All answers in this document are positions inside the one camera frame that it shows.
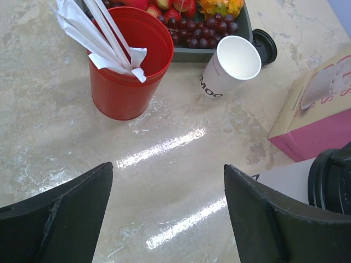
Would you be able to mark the black coffee cup lid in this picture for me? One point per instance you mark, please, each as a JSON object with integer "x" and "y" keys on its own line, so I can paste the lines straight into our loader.
{"x": 265, "y": 46}

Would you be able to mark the paper bag pink handles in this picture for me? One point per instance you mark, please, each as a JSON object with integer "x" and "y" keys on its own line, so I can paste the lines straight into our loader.
{"x": 316, "y": 112}

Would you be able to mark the dark red grape bunch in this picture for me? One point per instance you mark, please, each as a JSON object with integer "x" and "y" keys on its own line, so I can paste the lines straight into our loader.
{"x": 197, "y": 32}

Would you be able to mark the dark green fruit tray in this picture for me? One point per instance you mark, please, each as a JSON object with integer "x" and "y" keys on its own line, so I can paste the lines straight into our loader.
{"x": 203, "y": 55}

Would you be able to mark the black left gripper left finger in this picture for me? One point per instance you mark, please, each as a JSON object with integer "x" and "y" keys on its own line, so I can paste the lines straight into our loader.
{"x": 59, "y": 225}

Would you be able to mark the red plastic cup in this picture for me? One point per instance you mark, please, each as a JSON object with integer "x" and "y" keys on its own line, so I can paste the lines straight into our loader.
{"x": 124, "y": 93}

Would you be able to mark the white paper coffee cup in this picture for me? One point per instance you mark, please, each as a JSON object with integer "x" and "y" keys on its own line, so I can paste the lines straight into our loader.
{"x": 291, "y": 180}

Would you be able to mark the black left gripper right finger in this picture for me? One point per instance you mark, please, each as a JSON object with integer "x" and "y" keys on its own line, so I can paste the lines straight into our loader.
{"x": 271, "y": 227}

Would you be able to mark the orange plastic pineapple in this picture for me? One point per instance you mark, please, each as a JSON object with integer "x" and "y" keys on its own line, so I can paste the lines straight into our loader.
{"x": 210, "y": 7}

